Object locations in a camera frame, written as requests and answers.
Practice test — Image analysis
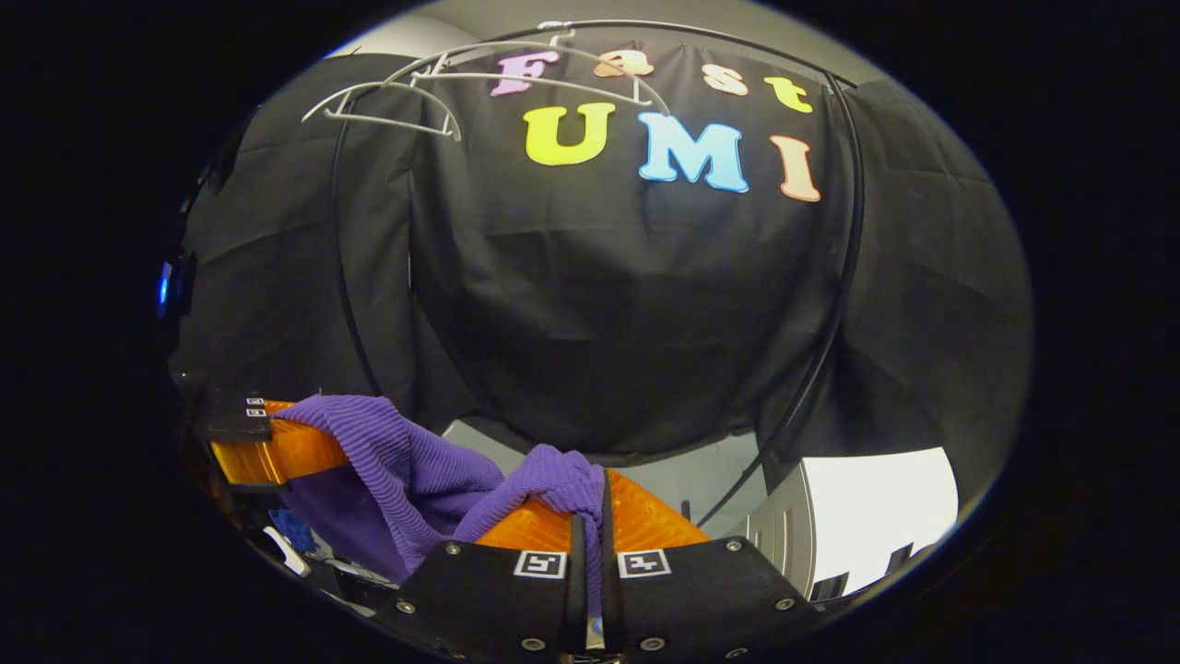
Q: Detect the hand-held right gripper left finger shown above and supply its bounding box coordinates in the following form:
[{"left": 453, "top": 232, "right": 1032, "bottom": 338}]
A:
[{"left": 395, "top": 496, "right": 588, "bottom": 664}]

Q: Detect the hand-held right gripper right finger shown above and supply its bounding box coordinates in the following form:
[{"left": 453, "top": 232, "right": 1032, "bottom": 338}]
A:
[{"left": 602, "top": 468, "right": 823, "bottom": 664}]

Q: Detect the purple corduroy jacket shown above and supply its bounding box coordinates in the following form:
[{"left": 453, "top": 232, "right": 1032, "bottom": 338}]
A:
[{"left": 272, "top": 394, "right": 608, "bottom": 637}]

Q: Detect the white plastic hanger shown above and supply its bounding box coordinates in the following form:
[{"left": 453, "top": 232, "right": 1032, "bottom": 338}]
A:
[
  {"left": 301, "top": 51, "right": 463, "bottom": 143},
  {"left": 382, "top": 20, "right": 671, "bottom": 117}
]

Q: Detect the black metal clothes rack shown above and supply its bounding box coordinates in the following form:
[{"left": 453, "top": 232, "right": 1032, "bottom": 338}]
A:
[{"left": 329, "top": 18, "right": 868, "bottom": 529}]

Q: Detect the blue cloth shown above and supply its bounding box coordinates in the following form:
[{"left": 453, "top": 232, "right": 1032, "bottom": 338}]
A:
[{"left": 269, "top": 506, "right": 320, "bottom": 555}]

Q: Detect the white plastic piece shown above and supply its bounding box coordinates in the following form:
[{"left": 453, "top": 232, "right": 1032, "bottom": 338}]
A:
[{"left": 262, "top": 525, "right": 313, "bottom": 579}]

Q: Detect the white cabinet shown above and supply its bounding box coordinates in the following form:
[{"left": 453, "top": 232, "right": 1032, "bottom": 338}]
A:
[{"left": 744, "top": 446, "right": 961, "bottom": 601}]

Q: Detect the black backdrop cloth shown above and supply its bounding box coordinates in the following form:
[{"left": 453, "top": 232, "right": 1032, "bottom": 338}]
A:
[{"left": 171, "top": 37, "right": 1033, "bottom": 554}]

